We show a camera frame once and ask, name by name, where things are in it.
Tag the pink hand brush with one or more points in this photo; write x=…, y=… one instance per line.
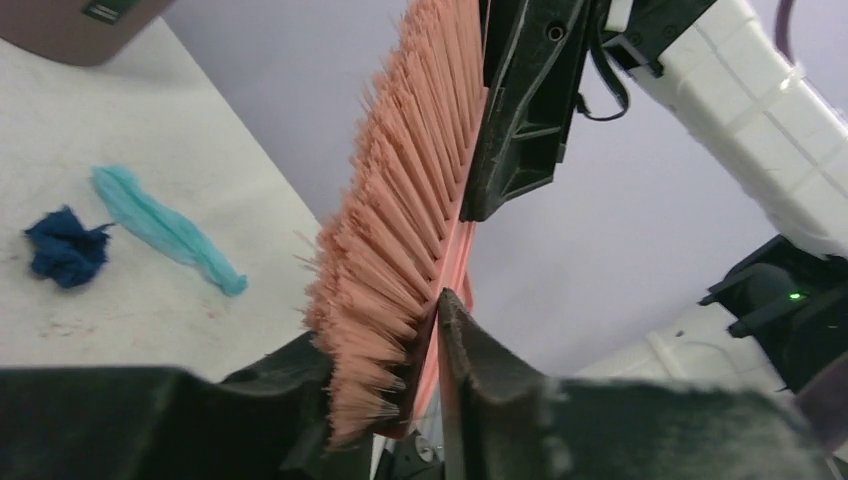
x=397, y=240

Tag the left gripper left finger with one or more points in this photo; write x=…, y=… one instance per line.
x=264, y=421

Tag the brown waste bin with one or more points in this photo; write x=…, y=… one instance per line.
x=77, y=32

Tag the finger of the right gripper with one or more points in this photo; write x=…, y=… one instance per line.
x=534, y=53

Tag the dark blue scrap right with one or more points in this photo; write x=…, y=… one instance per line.
x=65, y=251

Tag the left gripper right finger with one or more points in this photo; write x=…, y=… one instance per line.
x=503, y=419

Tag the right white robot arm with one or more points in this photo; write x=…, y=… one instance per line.
x=673, y=203

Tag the teal paper scrap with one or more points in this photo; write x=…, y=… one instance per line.
x=163, y=228

